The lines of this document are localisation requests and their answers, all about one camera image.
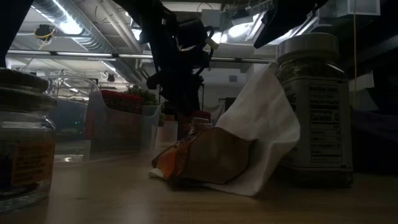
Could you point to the large white-lid spice jar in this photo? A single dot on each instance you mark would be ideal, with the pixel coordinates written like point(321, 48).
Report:
point(323, 124)

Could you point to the horizontal metal crossbar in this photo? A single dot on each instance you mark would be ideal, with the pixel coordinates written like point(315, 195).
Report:
point(84, 54)

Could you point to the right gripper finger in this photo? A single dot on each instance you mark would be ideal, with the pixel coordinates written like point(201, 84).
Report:
point(270, 31)

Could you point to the grey ceiling junction box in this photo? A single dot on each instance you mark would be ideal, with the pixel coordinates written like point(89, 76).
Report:
point(214, 15)

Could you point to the white cloth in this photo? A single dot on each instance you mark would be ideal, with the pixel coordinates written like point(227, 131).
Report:
point(264, 118)

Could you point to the large silver ventilation duct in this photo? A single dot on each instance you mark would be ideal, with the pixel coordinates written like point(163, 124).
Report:
point(93, 37)

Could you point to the large orange spice packet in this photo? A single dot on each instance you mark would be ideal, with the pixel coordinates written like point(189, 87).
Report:
point(214, 155)

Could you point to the red spice tin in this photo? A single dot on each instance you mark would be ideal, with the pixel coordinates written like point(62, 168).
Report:
point(121, 101)
point(202, 114)

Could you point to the black ceiling-mounted device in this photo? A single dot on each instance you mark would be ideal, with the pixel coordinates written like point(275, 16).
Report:
point(45, 32)

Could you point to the white ceiling box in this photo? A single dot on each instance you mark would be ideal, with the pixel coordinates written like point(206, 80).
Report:
point(357, 7)

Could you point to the green artificial succulent plant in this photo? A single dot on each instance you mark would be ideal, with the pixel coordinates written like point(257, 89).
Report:
point(140, 91)

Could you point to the clear plastic bin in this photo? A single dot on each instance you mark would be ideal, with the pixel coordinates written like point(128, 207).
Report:
point(124, 137)

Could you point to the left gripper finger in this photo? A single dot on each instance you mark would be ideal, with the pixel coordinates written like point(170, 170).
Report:
point(174, 104)
point(192, 102)

